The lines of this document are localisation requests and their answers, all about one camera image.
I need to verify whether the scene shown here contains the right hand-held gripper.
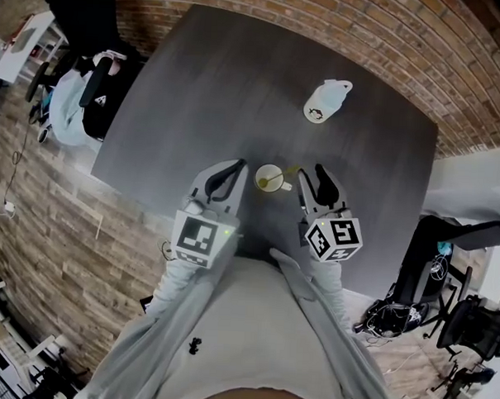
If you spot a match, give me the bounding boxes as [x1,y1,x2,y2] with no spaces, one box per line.
[293,162,367,265]

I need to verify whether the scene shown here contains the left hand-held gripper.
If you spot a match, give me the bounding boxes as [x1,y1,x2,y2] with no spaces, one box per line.
[170,156,250,272]

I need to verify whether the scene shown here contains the small yellow spoon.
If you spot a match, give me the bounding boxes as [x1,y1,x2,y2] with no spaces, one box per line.
[256,164,302,189]

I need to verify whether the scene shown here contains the white mug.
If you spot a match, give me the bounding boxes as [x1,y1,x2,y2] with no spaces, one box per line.
[253,163,294,196]

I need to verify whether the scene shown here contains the person's right forearm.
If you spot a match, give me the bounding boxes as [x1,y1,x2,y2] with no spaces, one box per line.
[305,254,363,336]

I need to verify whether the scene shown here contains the person's left forearm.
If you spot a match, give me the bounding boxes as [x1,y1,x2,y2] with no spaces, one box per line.
[145,247,236,331]

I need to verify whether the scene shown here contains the white jar with penguin print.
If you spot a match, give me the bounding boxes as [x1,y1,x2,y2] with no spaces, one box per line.
[302,77,355,126]

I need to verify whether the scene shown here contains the black mesh office chair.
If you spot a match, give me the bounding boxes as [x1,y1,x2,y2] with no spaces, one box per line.
[393,212,500,308]

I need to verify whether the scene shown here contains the person's grey clothed torso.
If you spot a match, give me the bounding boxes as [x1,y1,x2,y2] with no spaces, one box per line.
[74,239,410,399]

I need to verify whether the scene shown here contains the black office chair with clothes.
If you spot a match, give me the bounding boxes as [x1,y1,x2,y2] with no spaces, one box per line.
[22,44,145,145]

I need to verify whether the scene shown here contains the white table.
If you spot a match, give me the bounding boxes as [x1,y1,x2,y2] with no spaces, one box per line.
[0,9,71,87]

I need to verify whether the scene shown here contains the black bag with cables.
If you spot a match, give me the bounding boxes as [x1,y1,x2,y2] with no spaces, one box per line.
[353,297,431,340]

